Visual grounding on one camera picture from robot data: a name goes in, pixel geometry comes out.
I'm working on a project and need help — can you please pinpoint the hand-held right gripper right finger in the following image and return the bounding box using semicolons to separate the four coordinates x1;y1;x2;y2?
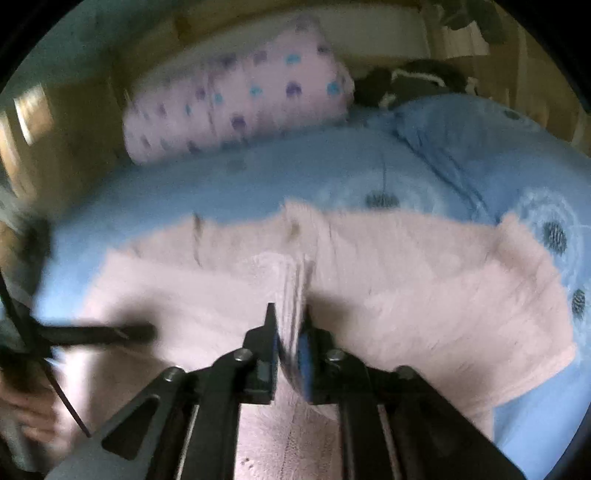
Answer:
297;305;528;480

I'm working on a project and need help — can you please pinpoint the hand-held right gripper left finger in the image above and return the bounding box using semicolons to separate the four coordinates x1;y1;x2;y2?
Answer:
46;303;281;480

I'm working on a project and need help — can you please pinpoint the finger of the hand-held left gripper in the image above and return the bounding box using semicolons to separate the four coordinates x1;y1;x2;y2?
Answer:
34;322;156;348

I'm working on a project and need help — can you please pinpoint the pink knitted sweater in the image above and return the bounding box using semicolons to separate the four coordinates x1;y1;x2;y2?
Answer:
51;200;578;480

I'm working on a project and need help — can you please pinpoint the person's left hand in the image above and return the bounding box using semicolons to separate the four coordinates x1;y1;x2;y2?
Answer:
0;383;62;445

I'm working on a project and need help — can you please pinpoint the blue floral bedsheet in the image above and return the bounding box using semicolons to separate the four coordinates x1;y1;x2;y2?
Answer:
34;99;591;467

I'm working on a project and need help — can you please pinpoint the pink polka dot bolster pillow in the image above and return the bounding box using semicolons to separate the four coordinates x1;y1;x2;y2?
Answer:
122;14;355;166

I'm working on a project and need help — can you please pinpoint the blue floral pillow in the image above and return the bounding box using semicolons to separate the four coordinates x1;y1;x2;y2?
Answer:
392;95;591;259

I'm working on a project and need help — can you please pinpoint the black and white garment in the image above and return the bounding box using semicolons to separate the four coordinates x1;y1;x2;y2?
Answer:
355;59;481;109

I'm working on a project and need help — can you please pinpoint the wooden bed frame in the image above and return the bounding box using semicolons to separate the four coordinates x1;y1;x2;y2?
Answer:
0;9;439;204

